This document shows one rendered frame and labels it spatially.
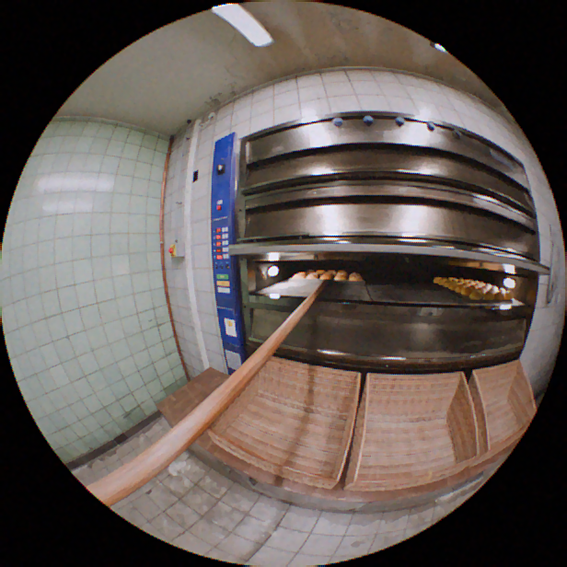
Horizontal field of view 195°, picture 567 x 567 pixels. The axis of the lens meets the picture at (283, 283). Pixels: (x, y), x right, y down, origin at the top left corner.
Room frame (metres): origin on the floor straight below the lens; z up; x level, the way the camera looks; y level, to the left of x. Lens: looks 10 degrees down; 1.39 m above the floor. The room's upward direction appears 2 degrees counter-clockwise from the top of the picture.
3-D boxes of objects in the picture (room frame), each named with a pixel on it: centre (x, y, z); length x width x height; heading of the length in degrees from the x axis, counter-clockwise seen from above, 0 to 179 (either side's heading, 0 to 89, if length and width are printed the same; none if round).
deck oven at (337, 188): (1.38, -0.94, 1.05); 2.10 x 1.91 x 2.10; 67
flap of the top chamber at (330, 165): (0.49, -0.64, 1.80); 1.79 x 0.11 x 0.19; 67
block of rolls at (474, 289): (0.66, -1.35, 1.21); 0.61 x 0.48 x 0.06; 157
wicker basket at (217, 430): (0.47, 0.00, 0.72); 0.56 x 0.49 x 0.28; 66
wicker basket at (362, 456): (0.24, -0.54, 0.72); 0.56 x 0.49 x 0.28; 67
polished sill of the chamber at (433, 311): (0.51, -0.65, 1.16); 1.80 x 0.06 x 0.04; 67
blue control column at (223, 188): (1.75, -0.05, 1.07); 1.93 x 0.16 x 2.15; 157
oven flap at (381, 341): (0.49, -0.64, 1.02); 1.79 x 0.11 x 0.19; 67
